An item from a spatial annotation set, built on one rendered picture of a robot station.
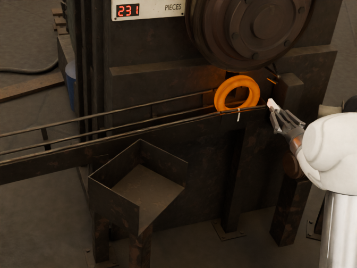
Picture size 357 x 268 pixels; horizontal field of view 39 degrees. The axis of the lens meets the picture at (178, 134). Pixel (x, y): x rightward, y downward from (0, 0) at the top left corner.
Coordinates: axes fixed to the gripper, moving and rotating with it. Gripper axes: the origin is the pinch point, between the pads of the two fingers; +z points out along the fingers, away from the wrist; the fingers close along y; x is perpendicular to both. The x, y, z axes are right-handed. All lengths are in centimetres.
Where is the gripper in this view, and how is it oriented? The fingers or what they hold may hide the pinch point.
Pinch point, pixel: (273, 107)
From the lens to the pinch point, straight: 198.3
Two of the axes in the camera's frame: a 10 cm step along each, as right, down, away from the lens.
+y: 9.4, -1.5, 3.2
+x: 1.0, -7.5, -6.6
